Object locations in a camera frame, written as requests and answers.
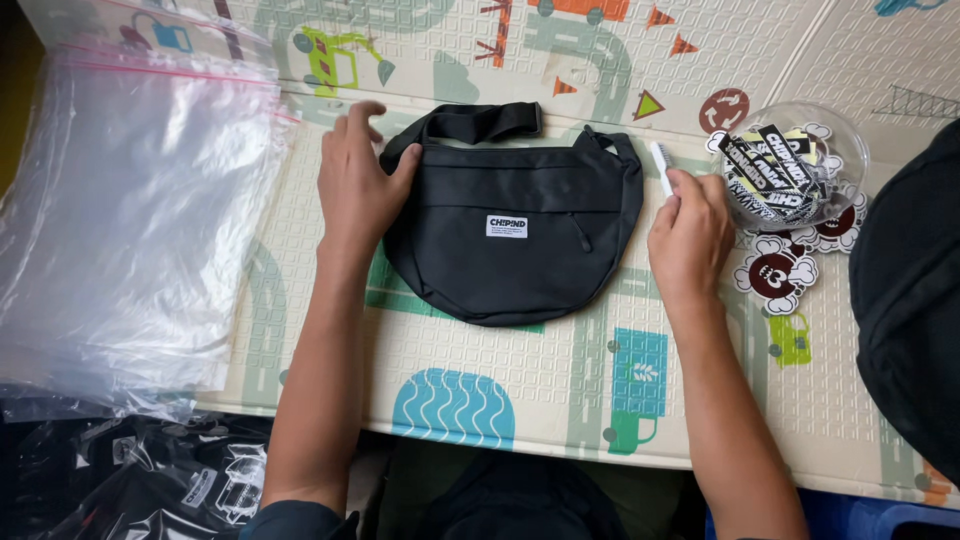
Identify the person's left hand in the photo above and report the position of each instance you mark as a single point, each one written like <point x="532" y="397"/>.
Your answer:
<point x="352" y="191"/>

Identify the person's right hand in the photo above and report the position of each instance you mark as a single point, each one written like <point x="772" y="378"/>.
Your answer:
<point x="694" y="240"/>

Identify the person's right fingers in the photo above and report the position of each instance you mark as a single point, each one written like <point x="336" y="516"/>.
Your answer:
<point x="697" y="191"/>

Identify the white brush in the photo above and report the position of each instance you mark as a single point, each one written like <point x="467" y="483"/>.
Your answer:
<point x="661" y="163"/>

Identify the black sling bag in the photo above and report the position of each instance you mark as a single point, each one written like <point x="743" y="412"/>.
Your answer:
<point x="510" y="270"/>

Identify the pile of black strip stickers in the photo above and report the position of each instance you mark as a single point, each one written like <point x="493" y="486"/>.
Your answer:
<point x="776" y="176"/>

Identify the maroon cloud-shaped sticker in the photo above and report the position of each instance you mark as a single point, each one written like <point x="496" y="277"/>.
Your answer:
<point x="838" y="225"/>
<point x="776" y="274"/>

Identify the clear plastic bowl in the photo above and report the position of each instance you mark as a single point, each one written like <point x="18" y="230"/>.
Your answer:
<point x="847" y="165"/>

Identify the printed foam play mat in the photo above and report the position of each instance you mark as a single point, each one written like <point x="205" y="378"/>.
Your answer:
<point x="540" y="367"/>

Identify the heap of black fabric bags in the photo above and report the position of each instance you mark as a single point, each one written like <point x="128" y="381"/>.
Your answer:
<point x="911" y="300"/>

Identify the person's dark trousers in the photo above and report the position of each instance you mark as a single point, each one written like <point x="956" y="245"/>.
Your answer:
<point x="517" y="495"/>

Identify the person's dark sleeve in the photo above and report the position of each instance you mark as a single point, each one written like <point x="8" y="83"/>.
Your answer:
<point x="296" y="523"/>

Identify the stack of clear zip bags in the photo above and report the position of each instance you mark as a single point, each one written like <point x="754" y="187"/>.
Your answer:
<point x="127" y="225"/>

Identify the heap of plastic-wrapped black bags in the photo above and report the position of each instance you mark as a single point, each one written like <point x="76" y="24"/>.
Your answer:
<point x="150" y="480"/>

